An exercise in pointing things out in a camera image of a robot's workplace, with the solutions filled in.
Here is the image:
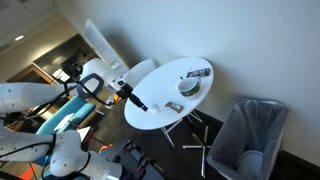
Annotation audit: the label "grey trash bin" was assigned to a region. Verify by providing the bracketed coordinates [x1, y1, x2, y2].
[205, 96, 290, 180]

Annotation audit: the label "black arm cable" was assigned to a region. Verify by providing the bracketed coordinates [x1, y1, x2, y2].
[29, 74, 116, 118]

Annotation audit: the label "black tool mat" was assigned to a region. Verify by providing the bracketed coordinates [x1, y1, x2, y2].
[112, 139, 165, 180]

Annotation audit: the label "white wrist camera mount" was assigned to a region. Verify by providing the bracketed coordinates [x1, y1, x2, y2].
[107, 78, 127, 95]

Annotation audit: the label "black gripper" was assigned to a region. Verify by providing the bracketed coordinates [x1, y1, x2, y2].
[117, 83, 149, 112]

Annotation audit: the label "white cup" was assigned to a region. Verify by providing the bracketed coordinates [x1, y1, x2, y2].
[237, 149, 265, 178]

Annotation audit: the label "round white table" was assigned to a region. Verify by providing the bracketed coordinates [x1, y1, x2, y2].
[123, 56, 215, 131]

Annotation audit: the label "brown snack packet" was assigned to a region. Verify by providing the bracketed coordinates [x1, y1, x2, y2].
[164, 101, 185, 115]

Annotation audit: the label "white paper sheet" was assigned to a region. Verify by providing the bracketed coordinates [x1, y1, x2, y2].
[53, 112, 75, 132]

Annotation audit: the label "metal table legs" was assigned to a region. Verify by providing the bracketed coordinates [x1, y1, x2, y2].
[161, 109, 213, 179]

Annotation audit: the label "teal chair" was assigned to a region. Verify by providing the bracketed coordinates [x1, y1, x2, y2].
[34, 94, 98, 136]

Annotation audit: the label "clear plastic bin liner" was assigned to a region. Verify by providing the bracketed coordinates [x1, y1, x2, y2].
[207, 97, 289, 180]

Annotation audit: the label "white chair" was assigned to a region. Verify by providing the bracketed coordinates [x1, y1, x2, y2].
[124, 58, 158, 90]

